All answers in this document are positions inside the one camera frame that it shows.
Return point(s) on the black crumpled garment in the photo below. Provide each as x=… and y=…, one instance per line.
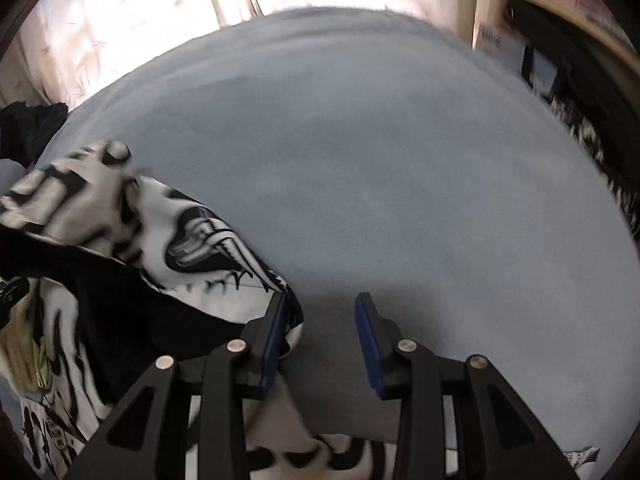
x=30, y=130

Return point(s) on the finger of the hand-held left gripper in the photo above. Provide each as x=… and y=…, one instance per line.
x=12, y=292

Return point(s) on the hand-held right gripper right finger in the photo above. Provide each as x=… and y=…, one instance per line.
x=367, y=350

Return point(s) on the pale floral curtain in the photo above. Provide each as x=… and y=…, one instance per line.
x=150, y=10

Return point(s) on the cream garment with green trim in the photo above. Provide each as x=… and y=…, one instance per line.
x=25, y=350

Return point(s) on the curved wooden shelf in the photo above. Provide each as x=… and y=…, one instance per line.
x=575, y=25

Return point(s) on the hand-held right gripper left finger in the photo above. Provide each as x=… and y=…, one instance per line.
x=272, y=340

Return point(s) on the white printed box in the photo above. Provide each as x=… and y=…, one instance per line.
x=497, y=45

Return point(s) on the black white patterned cloth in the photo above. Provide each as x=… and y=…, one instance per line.
x=595, y=145

